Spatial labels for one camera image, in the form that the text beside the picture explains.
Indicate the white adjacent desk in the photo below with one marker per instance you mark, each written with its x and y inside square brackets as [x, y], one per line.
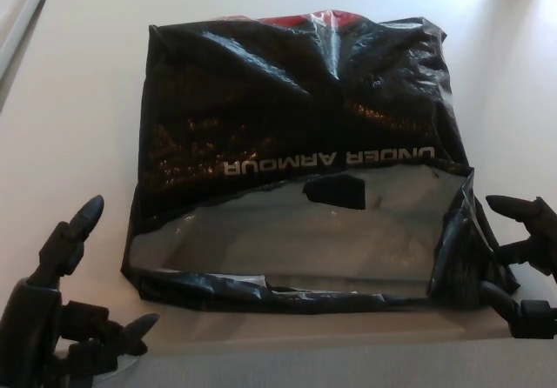
[32, 5]

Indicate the black Under Armour plastic bag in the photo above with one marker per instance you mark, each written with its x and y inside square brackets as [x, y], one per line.
[270, 114]

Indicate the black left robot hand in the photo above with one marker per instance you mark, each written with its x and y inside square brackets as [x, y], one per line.
[30, 331]

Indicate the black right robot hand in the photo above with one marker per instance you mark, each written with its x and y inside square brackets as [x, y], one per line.
[535, 318]

